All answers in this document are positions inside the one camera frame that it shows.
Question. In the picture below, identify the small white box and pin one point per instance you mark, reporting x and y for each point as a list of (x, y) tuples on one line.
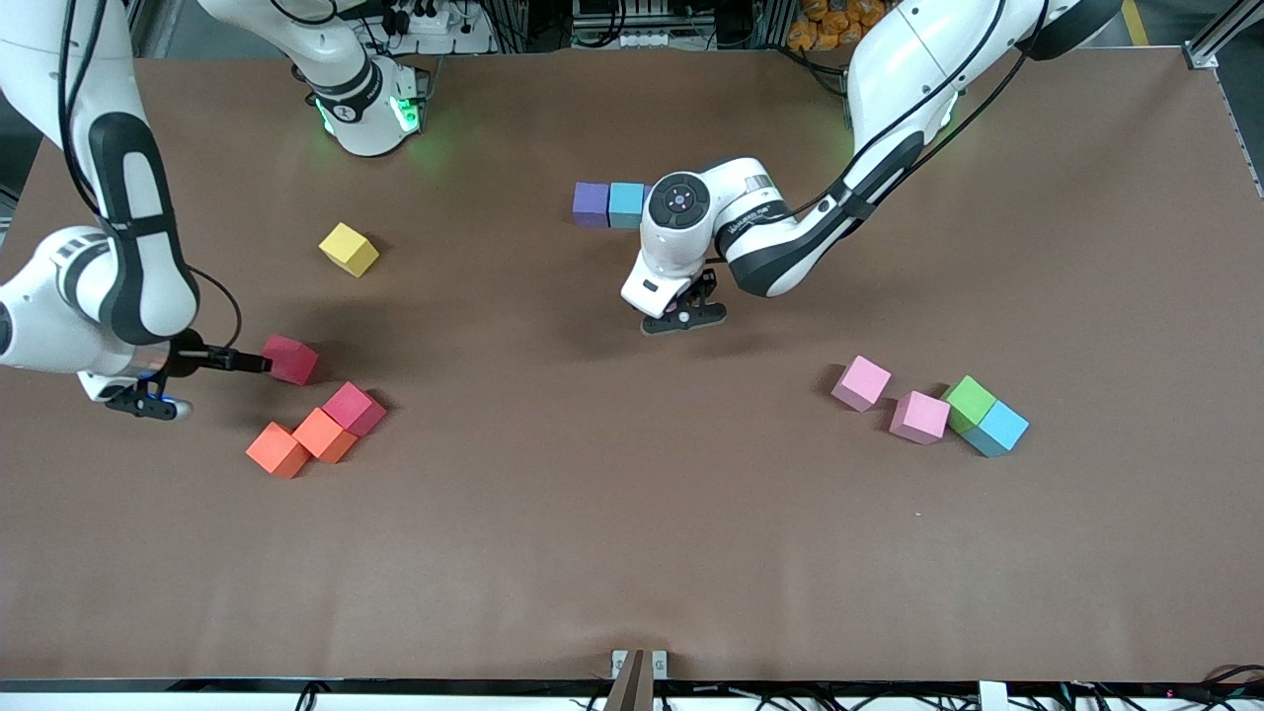
[(992, 696)]

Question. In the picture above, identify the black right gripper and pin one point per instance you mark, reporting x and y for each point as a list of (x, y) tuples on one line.
[(188, 353)]

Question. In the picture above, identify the light blue foam cube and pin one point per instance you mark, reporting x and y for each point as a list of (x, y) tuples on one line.
[(999, 427), (626, 202)]

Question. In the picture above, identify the orange foam cube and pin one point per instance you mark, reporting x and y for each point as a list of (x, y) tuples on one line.
[(323, 434), (276, 449)]

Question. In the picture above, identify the aluminium frame profile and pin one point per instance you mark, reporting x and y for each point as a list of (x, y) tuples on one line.
[(1205, 57)]

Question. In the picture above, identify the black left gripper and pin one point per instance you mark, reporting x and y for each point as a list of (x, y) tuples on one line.
[(708, 283)]

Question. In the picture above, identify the purple foam cube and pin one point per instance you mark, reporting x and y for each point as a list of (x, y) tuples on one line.
[(591, 202)]

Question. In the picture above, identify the silver metal bracket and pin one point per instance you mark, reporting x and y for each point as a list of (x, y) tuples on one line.
[(660, 664)]

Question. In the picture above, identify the white electronics unit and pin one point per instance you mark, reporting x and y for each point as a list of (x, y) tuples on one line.
[(622, 39)]

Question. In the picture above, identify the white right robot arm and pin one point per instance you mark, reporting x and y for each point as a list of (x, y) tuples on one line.
[(59, 316)]

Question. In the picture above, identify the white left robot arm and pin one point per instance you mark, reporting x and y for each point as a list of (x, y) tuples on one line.
[(681, 247)]

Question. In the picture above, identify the crimson foam cube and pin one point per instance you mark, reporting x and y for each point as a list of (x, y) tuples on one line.
[(353, 407), (294, 360)]

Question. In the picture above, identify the green foam cube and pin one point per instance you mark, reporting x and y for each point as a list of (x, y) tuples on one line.
[(968, 400)]

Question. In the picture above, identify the pink foam cube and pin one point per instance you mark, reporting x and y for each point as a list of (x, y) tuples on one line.
[(919, 416), (862, 382)]

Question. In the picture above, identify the bag of orange items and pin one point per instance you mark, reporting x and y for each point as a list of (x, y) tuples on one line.
[(820, 30)]

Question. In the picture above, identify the white power strip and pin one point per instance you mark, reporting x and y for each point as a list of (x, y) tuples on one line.
[(434, 22)]

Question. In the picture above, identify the large paper table cover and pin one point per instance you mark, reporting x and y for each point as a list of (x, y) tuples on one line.
[(592, 494)]

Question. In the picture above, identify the yellow foam cube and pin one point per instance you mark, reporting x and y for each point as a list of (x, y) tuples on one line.
[(348, 247)]

